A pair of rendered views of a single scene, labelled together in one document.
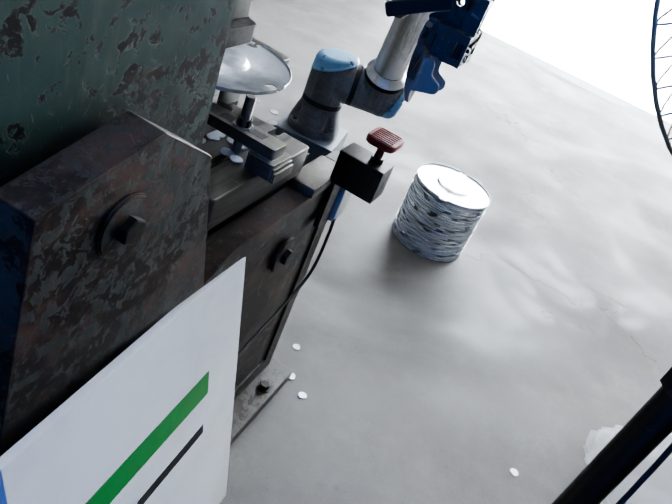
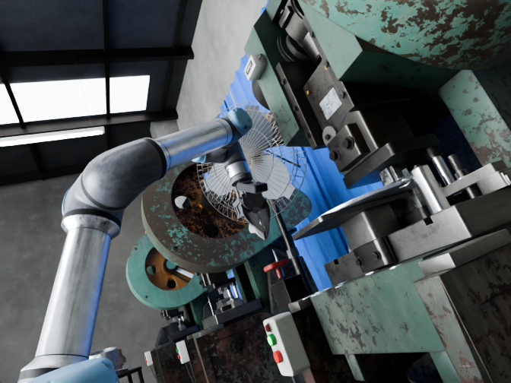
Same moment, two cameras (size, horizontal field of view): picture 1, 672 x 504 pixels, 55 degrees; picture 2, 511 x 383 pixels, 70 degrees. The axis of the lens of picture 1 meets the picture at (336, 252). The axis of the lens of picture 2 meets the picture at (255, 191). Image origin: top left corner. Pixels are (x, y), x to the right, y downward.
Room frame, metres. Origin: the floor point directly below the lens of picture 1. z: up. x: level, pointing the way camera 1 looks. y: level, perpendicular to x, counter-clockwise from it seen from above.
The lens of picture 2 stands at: (1.81, 0.83, 0.67)
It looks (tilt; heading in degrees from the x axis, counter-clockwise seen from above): 17 degrees up; 229
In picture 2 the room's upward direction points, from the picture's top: 21 degrees counter-clockwise
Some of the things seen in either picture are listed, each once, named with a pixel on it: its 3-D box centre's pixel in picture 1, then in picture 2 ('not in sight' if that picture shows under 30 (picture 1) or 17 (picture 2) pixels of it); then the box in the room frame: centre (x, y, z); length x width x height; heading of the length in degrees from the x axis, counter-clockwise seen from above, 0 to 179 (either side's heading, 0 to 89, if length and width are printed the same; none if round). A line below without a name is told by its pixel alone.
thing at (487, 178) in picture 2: not in sight; (467, 175); (1.02, 0.54, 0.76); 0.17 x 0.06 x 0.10; 76
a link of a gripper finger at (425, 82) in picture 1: (423, 83); (262, 225); (1.10, -0.02, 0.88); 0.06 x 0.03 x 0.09; 76
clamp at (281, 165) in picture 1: (247, 127); not in sight; (0.93, 0.21, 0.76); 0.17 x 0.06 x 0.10; 76
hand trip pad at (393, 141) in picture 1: (379, 153); (280, 274); (1.12, 0.00, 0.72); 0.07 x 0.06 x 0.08; 166
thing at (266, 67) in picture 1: (214, 53); (365, 207); (1.10, 0.34, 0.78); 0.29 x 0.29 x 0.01
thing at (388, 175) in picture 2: not in sight; (390, 175); (0.98, 0.37, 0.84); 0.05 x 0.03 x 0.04; 76
